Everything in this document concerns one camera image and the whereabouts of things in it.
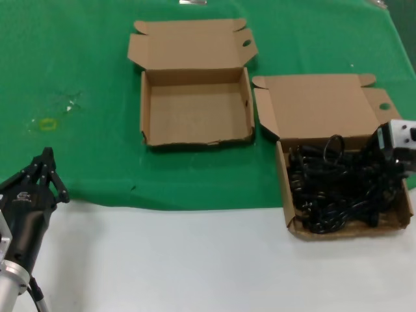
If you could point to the metal part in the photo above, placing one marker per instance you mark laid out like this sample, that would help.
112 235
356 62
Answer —
381 3

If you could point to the torn-edged open cardboard box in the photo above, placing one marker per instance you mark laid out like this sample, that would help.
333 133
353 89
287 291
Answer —
195 110

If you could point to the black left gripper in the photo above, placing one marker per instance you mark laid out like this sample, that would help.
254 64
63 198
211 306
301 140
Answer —
29 214

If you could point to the small metal bracket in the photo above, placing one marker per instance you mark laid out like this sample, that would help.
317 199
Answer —
192 2

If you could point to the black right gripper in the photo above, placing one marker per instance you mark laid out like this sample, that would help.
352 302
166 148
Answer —
388 152

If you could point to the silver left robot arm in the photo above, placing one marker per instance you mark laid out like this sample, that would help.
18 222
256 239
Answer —
9 286

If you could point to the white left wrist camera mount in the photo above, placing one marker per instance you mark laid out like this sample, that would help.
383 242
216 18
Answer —
4 227

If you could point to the green table cloth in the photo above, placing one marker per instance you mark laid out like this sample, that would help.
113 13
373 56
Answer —
81 65

